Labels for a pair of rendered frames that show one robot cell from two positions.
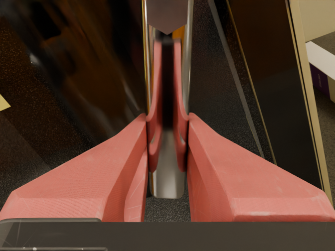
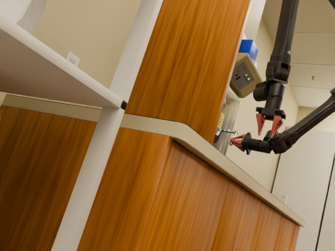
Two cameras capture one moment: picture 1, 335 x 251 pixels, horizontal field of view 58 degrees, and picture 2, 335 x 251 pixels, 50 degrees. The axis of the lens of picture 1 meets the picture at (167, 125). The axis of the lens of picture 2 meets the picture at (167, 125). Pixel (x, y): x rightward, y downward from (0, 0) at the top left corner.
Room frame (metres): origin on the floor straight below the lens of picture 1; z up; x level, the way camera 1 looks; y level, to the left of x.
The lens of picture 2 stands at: (-0.09, 1.77, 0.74)
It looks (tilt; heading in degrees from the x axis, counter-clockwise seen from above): 13 degrees up; 287
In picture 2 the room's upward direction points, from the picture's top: 17 degrees clockwise
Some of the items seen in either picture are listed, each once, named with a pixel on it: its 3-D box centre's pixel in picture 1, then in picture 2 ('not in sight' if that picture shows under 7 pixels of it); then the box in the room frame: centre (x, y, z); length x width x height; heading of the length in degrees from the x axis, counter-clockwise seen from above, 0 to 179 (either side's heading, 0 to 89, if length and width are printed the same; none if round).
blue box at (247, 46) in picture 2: not in sight; (244, 52); (0.14, 0.16, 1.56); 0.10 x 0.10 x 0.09; 75
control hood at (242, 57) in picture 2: not in sight; (243, 77); (0.12, 0.09, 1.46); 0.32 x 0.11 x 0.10; 75
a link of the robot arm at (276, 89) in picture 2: not in sight; (275, 92); (-0.05, 0.44, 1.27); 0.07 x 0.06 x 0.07; 135
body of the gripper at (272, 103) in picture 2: not in sight; (272, 106); (-0.06, 0.44, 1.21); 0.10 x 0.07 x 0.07; 165
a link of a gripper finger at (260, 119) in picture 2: not in sight; (265, 124); (-0.05, 0.44, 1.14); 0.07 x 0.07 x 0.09; 75
